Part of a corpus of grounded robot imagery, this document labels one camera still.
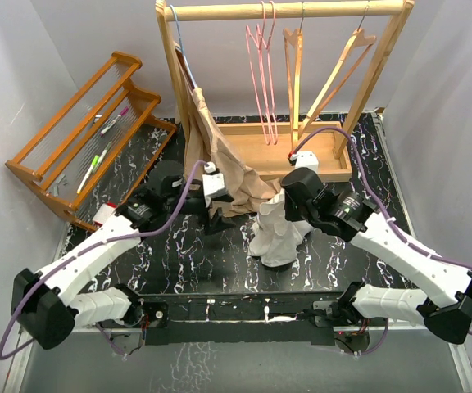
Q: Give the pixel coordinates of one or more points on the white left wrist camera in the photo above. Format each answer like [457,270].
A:
[213,182]

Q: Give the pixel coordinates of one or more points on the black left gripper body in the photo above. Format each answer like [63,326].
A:
[192,205]

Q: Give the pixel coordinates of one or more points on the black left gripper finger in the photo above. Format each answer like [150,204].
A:
[221,197]
[215,222]

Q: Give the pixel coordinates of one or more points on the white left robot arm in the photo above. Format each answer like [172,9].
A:
[49,303]

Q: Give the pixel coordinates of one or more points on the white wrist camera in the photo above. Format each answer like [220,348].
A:
[304,159]
[213,182]

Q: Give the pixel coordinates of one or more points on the pink wire hanger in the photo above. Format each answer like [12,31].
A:
[256,39]
[266,75]

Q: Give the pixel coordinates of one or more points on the white green marker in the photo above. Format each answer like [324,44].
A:
[101,158]

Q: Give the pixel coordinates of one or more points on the green capped marker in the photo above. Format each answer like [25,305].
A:
[92,165]

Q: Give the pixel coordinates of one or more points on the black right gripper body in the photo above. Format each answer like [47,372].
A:
[298,214]

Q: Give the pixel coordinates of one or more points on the wooden clothes rack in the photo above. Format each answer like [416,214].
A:
[336,164]

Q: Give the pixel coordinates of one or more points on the beige t shirt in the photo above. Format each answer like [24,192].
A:
[205,141]

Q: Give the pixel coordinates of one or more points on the light wooden hanger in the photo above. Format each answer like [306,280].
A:
[354,52]

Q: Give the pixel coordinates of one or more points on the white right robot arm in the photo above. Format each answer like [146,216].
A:
[442,298]

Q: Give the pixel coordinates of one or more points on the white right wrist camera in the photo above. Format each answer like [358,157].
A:
[304,159]

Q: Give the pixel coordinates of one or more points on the blue wire hanger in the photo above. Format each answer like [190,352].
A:
[182,49]

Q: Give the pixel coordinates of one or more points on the white t shirt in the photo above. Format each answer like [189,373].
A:
[275,239]

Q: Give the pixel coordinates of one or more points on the white red small box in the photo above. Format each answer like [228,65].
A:
[103,213]

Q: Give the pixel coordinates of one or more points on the purple capped marker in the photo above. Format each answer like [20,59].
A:
[110,123]

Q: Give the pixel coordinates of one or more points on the orange wooden shelf rack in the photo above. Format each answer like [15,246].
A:
[53,162]

